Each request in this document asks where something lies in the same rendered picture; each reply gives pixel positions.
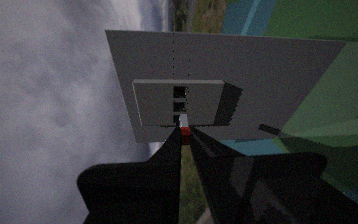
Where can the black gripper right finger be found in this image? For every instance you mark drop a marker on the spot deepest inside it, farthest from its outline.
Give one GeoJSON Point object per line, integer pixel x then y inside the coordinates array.
{"type": "Point", "coordinates": [228, 177]}

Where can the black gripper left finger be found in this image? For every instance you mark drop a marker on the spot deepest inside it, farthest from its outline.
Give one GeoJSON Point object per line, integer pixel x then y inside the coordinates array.
{"type": "Point", "coordinates": [156, 179]}

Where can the grey flat panel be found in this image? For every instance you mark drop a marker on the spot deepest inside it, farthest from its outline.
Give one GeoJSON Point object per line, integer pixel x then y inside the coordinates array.
{"type": "Point", "coordinates": [230, 86]}

